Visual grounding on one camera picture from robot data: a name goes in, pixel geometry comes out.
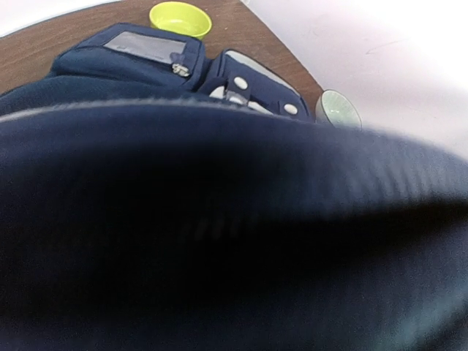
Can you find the navy blue student backpack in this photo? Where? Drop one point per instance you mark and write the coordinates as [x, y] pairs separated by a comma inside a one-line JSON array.
[[155, 199]]

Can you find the teal patterned ceramic bowl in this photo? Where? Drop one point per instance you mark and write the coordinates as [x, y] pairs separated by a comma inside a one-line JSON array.
[[334, 108]]

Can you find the lime green bowl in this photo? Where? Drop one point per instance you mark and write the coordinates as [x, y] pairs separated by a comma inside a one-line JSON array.
[[181, 18]]

